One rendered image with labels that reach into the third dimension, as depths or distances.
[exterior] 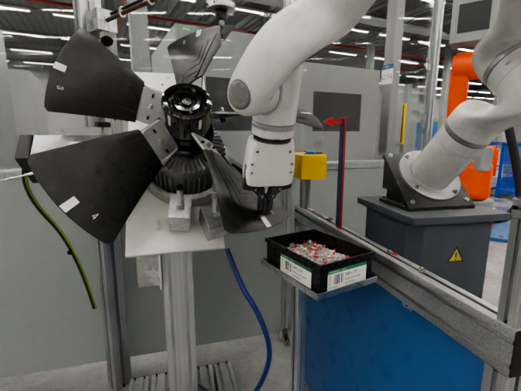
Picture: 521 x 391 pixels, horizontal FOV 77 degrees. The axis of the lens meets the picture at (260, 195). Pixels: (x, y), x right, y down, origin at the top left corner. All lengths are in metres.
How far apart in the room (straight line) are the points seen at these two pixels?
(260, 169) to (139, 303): 1.26
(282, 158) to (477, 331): 0.45
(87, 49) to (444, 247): 1.07
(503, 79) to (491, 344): 0.53
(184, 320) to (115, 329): 0.62
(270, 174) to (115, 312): 1.15
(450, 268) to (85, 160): 0.96
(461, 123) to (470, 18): 3.78
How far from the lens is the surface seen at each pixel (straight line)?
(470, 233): 1.08
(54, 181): 0.75
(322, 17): 0.54
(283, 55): 0.51
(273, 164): 0.65
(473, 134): 0.96
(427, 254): 1.01
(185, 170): 0.90
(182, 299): 1.08
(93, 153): 0.77
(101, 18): 1.40
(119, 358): 1.76
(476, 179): 4.49
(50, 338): 1.92
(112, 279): 1.58
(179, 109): 0.81
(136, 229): 0.95
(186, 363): 1.20
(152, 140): 0.82
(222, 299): 1.81
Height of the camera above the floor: 1.15
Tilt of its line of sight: 11 degrees down
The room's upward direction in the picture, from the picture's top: straight up
